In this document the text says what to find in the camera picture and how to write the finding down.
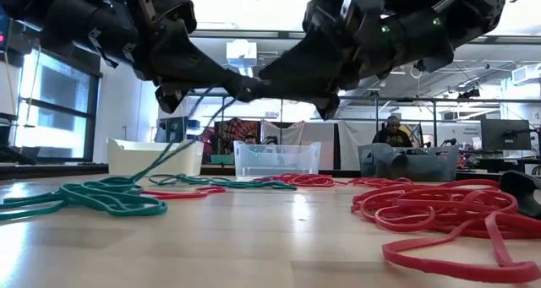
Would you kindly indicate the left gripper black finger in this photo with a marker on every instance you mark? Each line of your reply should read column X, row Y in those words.
column 186, row 43
column 181, row 74

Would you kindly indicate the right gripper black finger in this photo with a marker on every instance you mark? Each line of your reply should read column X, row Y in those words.
column 317, row 87
column 317, row 55

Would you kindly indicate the single teal rubber band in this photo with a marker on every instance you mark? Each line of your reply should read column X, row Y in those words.
column 148, row 170

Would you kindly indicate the single red rubber band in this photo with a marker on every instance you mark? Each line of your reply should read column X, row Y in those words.
column 203, row 191

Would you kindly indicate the wide black rubber band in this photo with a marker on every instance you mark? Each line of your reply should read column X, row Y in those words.
column 524, row 193

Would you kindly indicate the red rubber band pile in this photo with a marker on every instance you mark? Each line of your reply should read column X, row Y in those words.
column 304, row 180
column 380, row 181
column 444, row 208

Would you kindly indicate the blue machine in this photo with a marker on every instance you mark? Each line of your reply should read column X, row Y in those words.
column 173, row 129

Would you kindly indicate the white ceiling unit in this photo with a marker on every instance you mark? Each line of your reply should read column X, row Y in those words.
column 241, row 53

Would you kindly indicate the white hanging sheet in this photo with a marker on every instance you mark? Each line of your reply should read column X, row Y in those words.
column 355, row 134
column 281, row 132

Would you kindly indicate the person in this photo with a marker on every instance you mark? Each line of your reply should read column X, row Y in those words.
column 250, row 139
column 391, row 138

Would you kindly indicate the clear plastic basket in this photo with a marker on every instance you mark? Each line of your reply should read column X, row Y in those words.
column 274, row 163

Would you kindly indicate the white plastic basket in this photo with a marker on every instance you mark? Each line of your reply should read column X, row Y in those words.
column 122, row 159

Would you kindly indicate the black framed window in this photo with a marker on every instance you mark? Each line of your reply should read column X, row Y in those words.
column 55, row 110

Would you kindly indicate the black metal railing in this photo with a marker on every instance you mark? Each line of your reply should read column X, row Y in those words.
column 465, row 100

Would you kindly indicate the grey plastic basket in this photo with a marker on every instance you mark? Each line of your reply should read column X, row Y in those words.
column 431, row 165

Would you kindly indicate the black background monitor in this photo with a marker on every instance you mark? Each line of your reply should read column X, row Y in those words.
column 505, row 134

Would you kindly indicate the colourful wall tapestry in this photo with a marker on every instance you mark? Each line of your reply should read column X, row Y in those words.
column 232, row 132

